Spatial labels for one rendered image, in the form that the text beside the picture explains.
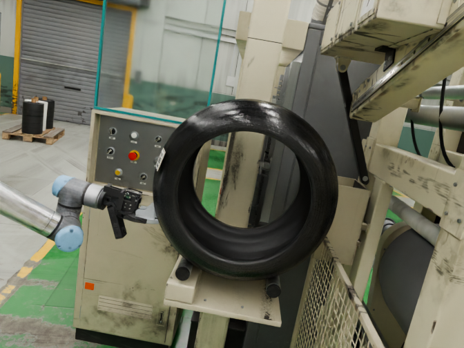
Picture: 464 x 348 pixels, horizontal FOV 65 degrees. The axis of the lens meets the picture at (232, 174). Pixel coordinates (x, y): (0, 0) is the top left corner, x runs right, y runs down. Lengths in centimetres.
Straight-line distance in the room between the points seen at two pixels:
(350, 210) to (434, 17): 78
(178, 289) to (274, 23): 96
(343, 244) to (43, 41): 992
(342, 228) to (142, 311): 118
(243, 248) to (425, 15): 91
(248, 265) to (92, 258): 113
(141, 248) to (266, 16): 124
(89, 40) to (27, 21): 149
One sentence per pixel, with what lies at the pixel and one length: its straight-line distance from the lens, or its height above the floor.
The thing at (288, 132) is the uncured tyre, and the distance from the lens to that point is 101.
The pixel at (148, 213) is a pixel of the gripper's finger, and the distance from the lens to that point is 119.
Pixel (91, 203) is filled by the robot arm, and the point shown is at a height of 104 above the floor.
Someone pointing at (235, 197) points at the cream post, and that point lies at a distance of 143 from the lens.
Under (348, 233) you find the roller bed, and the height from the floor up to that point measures 103.
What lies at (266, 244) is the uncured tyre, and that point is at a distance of 134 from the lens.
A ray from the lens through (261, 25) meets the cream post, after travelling 140.
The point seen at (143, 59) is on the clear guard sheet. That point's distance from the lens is 182.
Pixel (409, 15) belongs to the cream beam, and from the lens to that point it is 82.
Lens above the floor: 145
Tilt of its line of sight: 12 degrees down
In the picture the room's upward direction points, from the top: 10 degrees clockwise
